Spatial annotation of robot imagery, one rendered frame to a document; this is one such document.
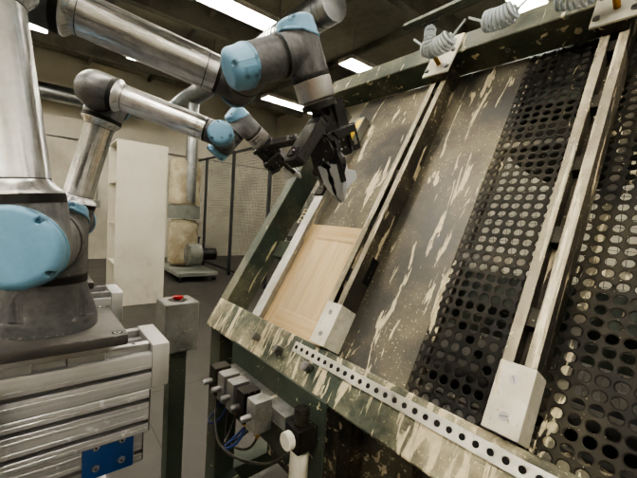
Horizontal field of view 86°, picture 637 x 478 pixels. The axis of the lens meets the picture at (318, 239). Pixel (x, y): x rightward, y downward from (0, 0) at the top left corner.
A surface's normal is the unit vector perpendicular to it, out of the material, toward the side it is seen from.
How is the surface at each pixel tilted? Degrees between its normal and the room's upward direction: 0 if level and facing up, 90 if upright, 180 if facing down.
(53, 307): 72
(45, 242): 98
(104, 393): 90
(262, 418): 90
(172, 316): 90
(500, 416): 59
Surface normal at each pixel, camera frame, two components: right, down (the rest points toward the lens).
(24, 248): 0.44, 0.22
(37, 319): 0.41, -0.22
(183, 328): 0.65, 0.09
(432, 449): -0.62, -0.52
